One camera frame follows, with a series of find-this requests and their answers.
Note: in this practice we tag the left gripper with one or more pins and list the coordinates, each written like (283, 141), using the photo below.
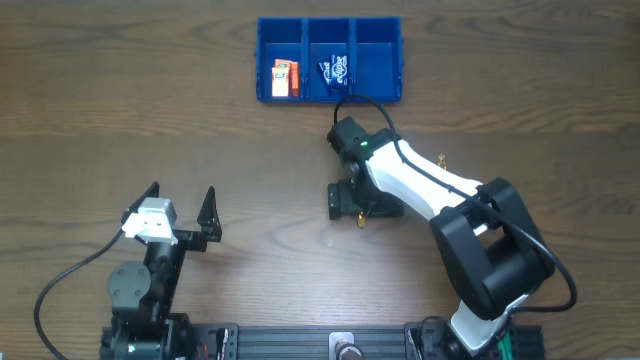
(192, 240)

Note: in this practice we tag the gold candy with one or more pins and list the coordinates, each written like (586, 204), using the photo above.
(361, 220)
(442, 161)

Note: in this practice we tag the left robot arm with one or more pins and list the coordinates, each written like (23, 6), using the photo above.
(160, 280)

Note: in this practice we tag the orange candy box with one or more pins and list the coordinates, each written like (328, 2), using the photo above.
(295, 80)
(280, 82)

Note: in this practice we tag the blue candy pack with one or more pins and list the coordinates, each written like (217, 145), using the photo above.
(340, 72)
(324, 70)

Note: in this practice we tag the blue tray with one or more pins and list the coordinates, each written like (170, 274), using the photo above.
(375, 65)

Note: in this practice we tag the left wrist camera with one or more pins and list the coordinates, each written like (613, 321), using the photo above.
(150, 220)

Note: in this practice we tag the mounting rail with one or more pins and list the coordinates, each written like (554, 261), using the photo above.
(290, 345)

